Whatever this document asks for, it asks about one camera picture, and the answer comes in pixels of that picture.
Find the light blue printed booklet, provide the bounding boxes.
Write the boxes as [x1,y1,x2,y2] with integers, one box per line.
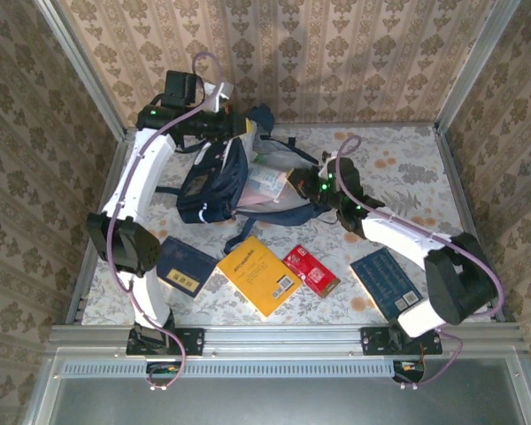
[246,164,293,203]

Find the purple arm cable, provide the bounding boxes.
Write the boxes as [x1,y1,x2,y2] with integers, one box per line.
[104,51,227,391]
[334,135,505,390]

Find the aluminium back rail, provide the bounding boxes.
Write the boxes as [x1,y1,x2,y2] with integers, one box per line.
[126,121,442,132]

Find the blue book with white text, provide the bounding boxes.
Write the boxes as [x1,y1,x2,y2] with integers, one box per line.
[349,247,426,320]

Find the floral tablecloth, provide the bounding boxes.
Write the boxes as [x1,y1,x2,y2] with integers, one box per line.
[81,126,492,327]

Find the aluminium front rail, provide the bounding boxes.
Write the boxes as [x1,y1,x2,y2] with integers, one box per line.
[48,325,526,355]

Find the navy book with yellow label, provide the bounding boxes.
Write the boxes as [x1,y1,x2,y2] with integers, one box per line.
[156,236,220,298]

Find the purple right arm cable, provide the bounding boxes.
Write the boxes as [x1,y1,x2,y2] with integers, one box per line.
[334,135,505,390]

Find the grey slotted cable duct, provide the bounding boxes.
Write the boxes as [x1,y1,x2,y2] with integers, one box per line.
[59,359,426,380]

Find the aluminium corner post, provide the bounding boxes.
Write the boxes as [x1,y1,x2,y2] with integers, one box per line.
[435,0,523,134]
[33,0,129,141]

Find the navy blue backpack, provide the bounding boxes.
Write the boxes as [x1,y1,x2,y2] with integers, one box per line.
[154,104,333,256]

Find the aluminium side rail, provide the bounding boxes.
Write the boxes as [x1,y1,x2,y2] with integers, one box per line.
[433,126,514,324]
[65,132,132,327]

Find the grey metal sheet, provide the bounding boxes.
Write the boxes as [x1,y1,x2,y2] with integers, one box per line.
[24,347,531,425]

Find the red packet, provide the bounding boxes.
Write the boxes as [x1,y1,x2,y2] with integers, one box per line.
[281,244,341,300]

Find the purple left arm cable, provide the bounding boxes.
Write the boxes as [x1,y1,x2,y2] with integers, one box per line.
[104,51,227,391]

